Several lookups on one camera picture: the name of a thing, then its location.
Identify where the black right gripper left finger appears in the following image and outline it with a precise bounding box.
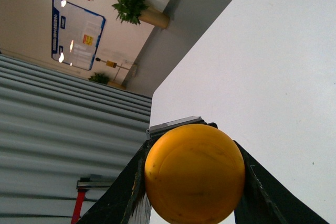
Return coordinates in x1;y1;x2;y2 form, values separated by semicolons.
78;140;154;224

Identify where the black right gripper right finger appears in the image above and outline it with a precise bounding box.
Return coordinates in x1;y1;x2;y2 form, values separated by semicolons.
234;145;327;224

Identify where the yellow mushroom push button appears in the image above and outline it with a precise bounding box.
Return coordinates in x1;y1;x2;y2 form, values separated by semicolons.
144;124;245;223

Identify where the yellow sign stand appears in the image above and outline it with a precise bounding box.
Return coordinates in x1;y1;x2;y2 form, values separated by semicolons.
95;57;138;84

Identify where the red clamp tool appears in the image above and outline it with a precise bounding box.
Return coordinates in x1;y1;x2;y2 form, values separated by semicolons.
70;175;114;224

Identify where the grey curtain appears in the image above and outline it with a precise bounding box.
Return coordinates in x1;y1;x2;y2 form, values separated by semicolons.
1;55;152;223

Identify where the small potted plant far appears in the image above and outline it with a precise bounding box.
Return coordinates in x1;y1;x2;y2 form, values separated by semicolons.
88;72;126;90

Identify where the blue framed notice board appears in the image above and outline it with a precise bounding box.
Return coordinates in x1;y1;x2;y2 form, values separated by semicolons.
51;0;106;71

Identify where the left potted plant gold pot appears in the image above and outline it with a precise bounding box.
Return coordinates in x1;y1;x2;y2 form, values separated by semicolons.
112;0;170;29

